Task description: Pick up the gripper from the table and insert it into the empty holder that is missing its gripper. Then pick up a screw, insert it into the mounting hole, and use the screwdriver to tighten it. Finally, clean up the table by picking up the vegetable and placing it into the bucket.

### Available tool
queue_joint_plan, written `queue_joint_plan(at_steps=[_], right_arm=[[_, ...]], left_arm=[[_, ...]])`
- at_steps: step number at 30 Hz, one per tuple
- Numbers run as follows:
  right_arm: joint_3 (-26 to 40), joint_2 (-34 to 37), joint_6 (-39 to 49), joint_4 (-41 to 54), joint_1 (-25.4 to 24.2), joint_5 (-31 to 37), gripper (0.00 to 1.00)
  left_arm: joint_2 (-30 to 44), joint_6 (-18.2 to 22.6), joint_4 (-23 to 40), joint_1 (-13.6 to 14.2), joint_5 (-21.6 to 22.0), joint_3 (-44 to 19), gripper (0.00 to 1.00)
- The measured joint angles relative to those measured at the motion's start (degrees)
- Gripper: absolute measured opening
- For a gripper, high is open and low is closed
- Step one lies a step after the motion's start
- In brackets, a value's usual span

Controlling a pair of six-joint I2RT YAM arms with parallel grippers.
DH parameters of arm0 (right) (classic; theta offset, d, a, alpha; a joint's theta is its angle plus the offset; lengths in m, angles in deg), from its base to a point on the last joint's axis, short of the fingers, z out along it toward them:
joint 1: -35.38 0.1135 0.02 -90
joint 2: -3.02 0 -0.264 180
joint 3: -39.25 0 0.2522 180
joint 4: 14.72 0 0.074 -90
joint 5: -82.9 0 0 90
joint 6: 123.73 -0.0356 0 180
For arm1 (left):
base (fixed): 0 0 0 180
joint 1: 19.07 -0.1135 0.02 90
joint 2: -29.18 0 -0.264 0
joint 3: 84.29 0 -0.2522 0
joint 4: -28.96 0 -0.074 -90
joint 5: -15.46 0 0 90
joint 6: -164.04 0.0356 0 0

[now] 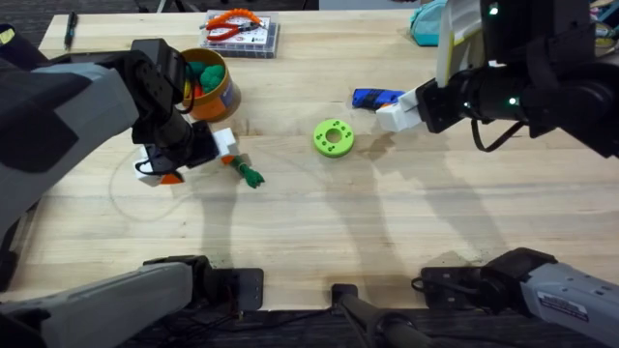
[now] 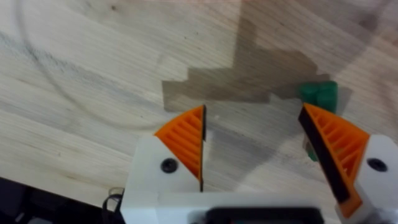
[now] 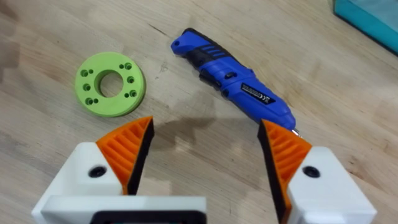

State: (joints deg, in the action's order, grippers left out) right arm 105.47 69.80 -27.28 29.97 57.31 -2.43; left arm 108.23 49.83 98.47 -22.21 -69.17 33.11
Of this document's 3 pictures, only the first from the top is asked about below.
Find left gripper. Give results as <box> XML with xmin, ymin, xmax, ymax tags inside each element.
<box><xmin>111</xmin><ymin>48</ymin><xmax>241</xmax><ymax>189</ymax></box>

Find blue electric screwdriver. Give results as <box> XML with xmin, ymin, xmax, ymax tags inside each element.
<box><xmin>351</xmin><ymin>87</ymin><xmax>406</xmax><ymax>110</ymax></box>

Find green and orange toy vegetable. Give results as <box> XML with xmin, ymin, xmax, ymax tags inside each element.
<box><xmin>221</xmin><ymin>154</ymin><xmax>267</xmax><ymax>190</ymax></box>

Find orange tub with toys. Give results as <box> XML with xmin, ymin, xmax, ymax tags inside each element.
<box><xmin>180</xmin><ymin>46</ymin><xmax>243</xmax><ymax>124</ymax></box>

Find green disc with holes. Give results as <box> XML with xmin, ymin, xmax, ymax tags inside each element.
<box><xmin>312</xmin><ymin>118</ymin><xmax>356</xmax><ymax>160</ymax></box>

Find right wrist upright plate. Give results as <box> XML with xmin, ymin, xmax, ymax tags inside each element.
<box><xmin>434</xmin><ymin>0</ymin><xmax>486</xmax><ymax>89</ymax></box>

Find teal soft bag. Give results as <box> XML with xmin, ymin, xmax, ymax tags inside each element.
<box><xmin>409</xmin><ymin>0</ymin><xmax>449</xmax><ymax>48</ymax></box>

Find clear plastic parts box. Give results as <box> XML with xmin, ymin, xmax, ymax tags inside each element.
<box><xmin>199</xmin><ymin>9</ymin><xmax>281</xmax><ymax>60</ymax></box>

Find black pen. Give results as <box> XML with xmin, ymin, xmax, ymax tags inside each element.
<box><xmin>63</xmin><ymin>11</ymin><xmax>79</xmax><ymax>51</ymax></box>

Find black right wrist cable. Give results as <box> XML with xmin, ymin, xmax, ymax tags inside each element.
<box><xmin>470</xmin><ymin>117</ymin><xmax>527</xmax><ymax>154</ymax></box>

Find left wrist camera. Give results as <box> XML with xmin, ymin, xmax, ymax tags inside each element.
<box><xmin>130</xmin><ymin>38</ymin><xmax>189</xmax><ymax>98</ymax></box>

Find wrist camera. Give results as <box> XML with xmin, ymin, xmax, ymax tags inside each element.
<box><xmin>480</xmin><ymin>0</ymin><xmax>597</xmax><ymax>69</ymax></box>
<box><xmin>130</xmin><ymin>38</ymin><xmax>189</xmax><ymax>98</ymax></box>

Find red handled pliers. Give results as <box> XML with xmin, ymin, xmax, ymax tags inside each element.
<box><xmin>204</xmin><ymin>20</ymin><xmax>265</xmax><ymax>44</ymax></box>

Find orange handled pliers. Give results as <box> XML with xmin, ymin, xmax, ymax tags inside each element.
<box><xmin>200</xmin><ymin>8</ymin><xmax>265</xmax><ymax>31</ymax></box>

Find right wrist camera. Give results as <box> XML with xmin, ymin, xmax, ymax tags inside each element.
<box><xmin>480</xmin><ymin>0</ymin><xmax>597</xmax><ymax>69</ymax></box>

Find black rail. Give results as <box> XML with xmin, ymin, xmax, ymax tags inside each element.
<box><xmin>118</xmin><ymin>307</ymin><xmax>581</xmax><ymax>348</ymax></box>

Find black camera stand pole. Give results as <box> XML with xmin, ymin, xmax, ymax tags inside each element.
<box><xmin>330</xmin><ymin>283</ymin><xmax>436</xmax><ymax>348</ymax></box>

